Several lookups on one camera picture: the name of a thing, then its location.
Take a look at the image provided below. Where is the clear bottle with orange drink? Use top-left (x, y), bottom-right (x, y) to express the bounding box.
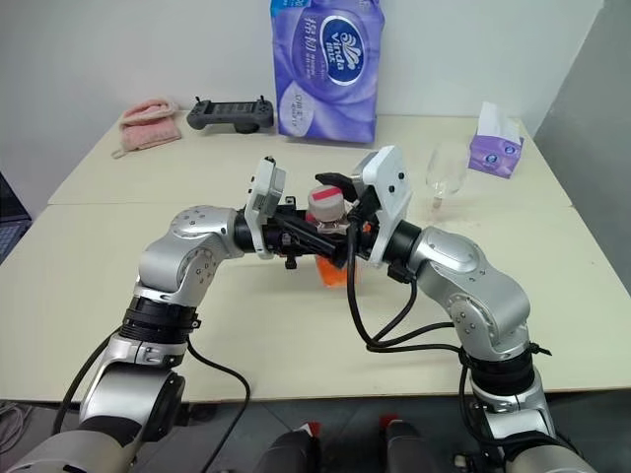
top-left (304, 185), bottom-right (364, 290)

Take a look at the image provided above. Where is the large purple tissue pack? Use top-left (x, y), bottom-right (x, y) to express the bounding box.
top-left (268, 0), bottom-right (386, 147)

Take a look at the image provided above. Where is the dark blue crate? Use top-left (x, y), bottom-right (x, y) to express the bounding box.
top-left (0, 169), bottom-right (32, 263)

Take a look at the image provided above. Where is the dark rounded shape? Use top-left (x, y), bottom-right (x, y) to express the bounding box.
top-left (378, 416), bottom-right (446, 473)
top-left (254, 421), bottom-right (322, 473)

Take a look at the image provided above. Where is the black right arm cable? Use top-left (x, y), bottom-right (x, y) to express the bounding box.
top-left (343, 194), bottom-right (475, 436)

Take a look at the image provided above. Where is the clear wine glass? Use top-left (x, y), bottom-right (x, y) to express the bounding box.
top-left (425, 142), bottom-right (470, 224)

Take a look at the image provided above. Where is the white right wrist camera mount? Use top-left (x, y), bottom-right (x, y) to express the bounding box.
top-left (350, 144), bottom-right (413, 270)

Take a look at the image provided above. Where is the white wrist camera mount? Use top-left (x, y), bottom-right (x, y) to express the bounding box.
top-left (245, 156), bottom-right (288, 261)
top-left (350, 144), bottom-right (413, 270)

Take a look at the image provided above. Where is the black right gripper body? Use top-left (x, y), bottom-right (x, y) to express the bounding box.
top-left (345, 168), bottom-right (382, 259)

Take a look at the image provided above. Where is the pink towel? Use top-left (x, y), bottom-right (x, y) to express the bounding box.
top-left (110, 98), bottom-right (182, 161)

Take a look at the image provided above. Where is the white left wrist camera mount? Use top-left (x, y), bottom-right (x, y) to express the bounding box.
top-left (245, 156), bottom-right (288, 261)

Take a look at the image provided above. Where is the small purple tissue box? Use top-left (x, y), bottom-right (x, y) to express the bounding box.
top-left (465, 101), bottom-right (526, 179)

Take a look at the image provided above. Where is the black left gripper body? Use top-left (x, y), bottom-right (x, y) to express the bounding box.
top-left (264, 195), bottom-right (311, 271)

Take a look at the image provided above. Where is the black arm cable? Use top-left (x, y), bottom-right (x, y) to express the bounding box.
top-left (343, 194), bottom-right (475, 436)
top-left (50, 314), bottom-right (253, 445)

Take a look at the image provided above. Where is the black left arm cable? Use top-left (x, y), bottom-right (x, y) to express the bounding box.
top-left (50, 314), bottom-right (253, 445)

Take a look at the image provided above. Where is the black handheld controller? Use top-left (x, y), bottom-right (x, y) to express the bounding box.
top-left (185, 94), bottom-right (276, 135)

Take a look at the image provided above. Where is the grey cable bundle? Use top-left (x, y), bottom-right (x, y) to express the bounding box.
top-left (0, 401), bottom-right (27, 447)

